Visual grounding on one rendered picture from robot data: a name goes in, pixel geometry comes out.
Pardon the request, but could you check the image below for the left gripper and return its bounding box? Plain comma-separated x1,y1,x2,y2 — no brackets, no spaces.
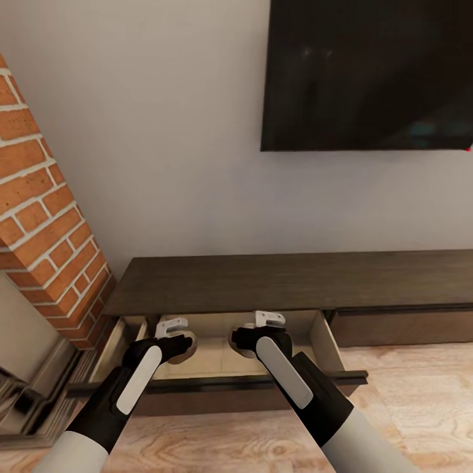
160,334,192,360

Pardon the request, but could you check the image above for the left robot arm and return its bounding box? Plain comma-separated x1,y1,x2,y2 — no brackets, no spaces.
32,317,192,473

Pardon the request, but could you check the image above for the pillar candle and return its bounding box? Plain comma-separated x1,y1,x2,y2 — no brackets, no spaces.
168,330,198,365
228,322,257,359

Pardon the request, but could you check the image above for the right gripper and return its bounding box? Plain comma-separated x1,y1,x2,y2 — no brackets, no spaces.
232,328,261,351

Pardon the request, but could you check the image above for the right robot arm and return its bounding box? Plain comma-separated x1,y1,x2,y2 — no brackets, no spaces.
232,311,421,473

